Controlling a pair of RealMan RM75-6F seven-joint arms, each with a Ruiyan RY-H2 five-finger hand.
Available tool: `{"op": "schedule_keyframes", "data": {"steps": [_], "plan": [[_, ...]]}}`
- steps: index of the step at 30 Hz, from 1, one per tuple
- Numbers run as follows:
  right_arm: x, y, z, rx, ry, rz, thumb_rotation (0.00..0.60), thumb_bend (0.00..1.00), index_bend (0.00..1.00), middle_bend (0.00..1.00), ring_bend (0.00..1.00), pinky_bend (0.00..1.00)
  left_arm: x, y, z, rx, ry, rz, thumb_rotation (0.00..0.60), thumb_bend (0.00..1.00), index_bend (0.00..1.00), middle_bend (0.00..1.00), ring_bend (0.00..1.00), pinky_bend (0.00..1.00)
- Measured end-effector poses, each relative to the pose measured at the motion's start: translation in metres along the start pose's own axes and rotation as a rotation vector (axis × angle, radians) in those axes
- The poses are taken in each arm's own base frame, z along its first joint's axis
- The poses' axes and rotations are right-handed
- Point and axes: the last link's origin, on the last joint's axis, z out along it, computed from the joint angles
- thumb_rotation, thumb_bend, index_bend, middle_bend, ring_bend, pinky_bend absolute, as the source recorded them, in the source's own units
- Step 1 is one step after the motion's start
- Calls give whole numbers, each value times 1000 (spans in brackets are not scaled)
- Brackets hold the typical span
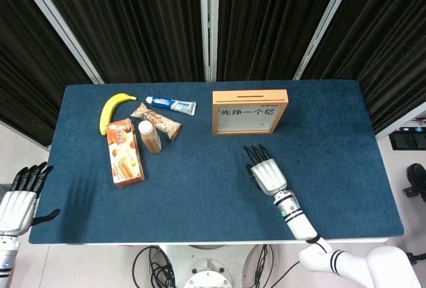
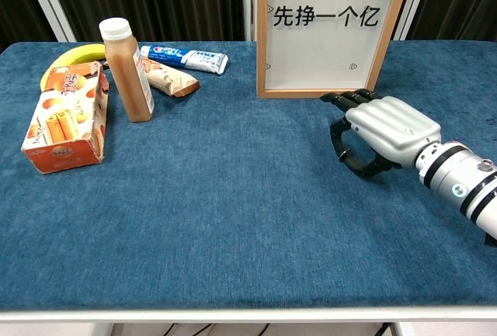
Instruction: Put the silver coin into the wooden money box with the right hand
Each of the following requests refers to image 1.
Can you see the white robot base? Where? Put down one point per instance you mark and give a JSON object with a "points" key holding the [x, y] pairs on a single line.
{"points": [[208, 268]]}

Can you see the black floor clamp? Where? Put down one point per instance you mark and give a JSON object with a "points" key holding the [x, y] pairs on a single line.
{"points": [[412, 258]]}

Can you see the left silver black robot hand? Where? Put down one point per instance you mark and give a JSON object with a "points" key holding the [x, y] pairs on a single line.
{"points": [[16, 211]]}

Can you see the brown drink bottle white cap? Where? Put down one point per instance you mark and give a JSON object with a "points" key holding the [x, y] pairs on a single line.
{"points": [[149, 138]]}

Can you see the white partition frame post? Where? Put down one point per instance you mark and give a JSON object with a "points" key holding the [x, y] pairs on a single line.
{"points": [[56, 18], [402, 121], [323, 25], [209, 25]]}

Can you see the blue felt table mat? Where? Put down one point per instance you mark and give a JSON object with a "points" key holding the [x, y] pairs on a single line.
{"points": [[199, 208]]}

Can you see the blue white toothpaste tube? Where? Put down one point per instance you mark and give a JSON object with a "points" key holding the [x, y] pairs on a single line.
{"points": [[171, 104]]}

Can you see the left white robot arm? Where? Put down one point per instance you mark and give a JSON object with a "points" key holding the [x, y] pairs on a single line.
{"points": [[6, 258]]}

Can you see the black pleated curtain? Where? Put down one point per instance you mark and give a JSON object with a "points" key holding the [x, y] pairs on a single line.
{"points": [[266, 25], [382, 35], [30, 68], [133, 25]]}

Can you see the orange biscuit roll box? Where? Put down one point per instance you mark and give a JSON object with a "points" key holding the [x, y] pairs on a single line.
{"points": [[124, 155]]}

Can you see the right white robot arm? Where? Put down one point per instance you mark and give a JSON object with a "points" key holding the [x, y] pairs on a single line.
{"points": [[301, 225]]}

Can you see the brown snack bar packet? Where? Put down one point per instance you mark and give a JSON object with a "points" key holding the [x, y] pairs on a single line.
{"points": [[156, 120]]}

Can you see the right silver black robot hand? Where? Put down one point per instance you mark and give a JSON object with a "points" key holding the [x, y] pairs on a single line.
{"points": [[268, 176]]}

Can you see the wooden coin box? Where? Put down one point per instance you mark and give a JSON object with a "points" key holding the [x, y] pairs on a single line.
{"points": [[248, 120]]}

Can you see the black electronics box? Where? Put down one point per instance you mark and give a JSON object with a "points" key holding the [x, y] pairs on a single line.
{"points": [[407, 140]]}

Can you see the black stand foot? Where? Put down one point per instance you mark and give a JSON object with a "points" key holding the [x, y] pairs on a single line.
{"points": [[414, 192]]}

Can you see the yellow banana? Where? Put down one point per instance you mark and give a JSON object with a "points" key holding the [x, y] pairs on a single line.
{"points": [[108, 110]]}

